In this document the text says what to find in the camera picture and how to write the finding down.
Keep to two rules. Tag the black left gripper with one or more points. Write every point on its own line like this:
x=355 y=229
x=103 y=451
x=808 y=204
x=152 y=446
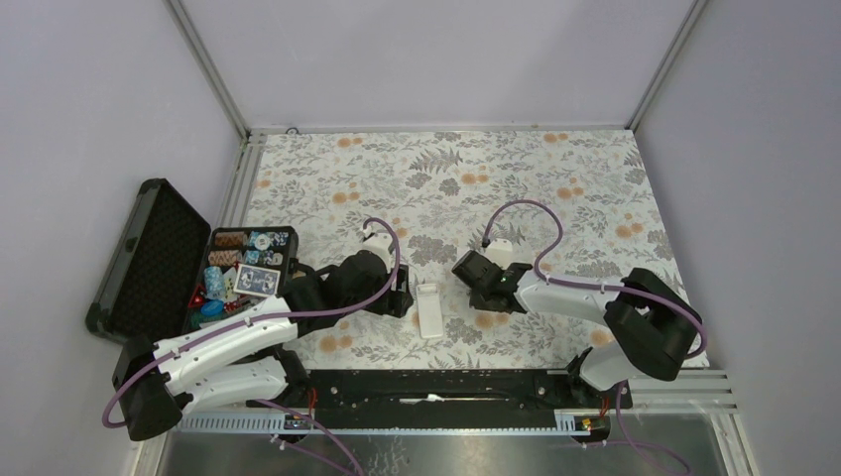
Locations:
x=396 y=302

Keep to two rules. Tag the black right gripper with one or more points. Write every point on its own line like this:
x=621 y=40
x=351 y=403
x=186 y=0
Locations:
x=478 y=303

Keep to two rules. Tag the white remote control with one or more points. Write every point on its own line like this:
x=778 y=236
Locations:
x=429 y=311

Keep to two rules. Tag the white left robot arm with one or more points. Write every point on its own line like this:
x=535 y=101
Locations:
x=242 y=358

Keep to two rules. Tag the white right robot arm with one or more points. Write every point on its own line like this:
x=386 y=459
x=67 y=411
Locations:
x=653 y=328

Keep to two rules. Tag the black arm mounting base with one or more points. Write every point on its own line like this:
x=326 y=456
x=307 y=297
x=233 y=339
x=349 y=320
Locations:
x=526 y=399

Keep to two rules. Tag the floral table mat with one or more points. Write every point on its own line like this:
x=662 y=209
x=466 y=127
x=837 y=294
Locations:
x=577 y=203

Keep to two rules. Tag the playing card deck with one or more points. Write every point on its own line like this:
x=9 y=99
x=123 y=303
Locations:
x=256 y=281

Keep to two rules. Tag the black poker chip case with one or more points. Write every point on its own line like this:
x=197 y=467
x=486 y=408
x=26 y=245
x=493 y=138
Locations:
x=156 y=277

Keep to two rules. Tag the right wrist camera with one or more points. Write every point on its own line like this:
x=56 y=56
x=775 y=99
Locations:
x=503 y=253

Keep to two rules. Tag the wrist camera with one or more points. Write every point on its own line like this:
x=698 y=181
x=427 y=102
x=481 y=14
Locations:
x=381 y=245
x=503 y=253

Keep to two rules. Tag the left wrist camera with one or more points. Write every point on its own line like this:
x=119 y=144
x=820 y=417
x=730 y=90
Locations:
x=381 y=245

